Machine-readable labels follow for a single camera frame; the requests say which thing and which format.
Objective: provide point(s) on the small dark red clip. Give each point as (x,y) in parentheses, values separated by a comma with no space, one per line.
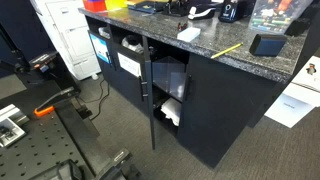
(182,26)

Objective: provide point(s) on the black desk organiser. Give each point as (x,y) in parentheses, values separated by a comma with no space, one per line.
(176,9)

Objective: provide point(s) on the white cardboard box with penguin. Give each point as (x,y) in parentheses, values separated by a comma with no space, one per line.
(308,75)

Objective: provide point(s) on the flat white cardboard box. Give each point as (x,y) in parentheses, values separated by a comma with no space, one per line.
(293,105)

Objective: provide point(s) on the silver metal device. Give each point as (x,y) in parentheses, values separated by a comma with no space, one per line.
(11,125)

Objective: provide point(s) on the clear plastic bin with supplies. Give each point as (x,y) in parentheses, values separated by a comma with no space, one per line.
(278,15)

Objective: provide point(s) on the red plastic container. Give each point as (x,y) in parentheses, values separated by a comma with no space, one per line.
(94,4)

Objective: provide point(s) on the yellow pencil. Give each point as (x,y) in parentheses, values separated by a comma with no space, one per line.
(226,50)

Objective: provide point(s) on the dark blue rectangular case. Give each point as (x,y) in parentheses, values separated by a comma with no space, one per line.
(266,45)

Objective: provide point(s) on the clear plastic box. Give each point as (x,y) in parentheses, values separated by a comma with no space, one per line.
(170,78)

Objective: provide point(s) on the black perforated breadboard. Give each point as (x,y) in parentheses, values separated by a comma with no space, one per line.
(40,150)

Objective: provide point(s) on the open black cabinet door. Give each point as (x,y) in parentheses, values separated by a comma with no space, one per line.
(149,93)

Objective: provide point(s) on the white paper stack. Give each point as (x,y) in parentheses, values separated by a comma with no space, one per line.
(172,110)

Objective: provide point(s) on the white and blue box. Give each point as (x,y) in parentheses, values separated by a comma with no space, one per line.
(188,34)

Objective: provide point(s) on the black metal beam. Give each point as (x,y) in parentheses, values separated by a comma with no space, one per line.
(83,140)

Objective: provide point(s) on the blue and white paper label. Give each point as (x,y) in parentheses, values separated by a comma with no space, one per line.
(100,48)

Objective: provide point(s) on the yellow plastic container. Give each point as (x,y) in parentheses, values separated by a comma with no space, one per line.
(115,3)

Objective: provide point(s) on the black electric pencil sharpener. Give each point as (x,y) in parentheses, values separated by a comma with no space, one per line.
(230,10)

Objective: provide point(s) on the black cabinet with granite counter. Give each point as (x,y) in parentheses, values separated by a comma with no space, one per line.
(216,100)

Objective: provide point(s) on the white filing cabinet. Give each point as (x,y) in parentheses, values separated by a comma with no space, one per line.
(70,36)

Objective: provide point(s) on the white plastic bag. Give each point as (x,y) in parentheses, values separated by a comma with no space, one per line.
(132,43)

